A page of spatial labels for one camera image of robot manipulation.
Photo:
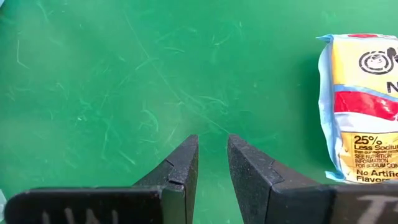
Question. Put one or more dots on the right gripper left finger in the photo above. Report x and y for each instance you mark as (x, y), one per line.
(180, 186)

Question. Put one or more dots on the Maruchan beef ramen pack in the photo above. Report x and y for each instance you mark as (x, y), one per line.
(357, 109)

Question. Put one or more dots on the green table mat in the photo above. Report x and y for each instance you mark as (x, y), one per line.
(124, 93)

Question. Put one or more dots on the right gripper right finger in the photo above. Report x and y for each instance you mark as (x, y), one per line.
(264, 186)

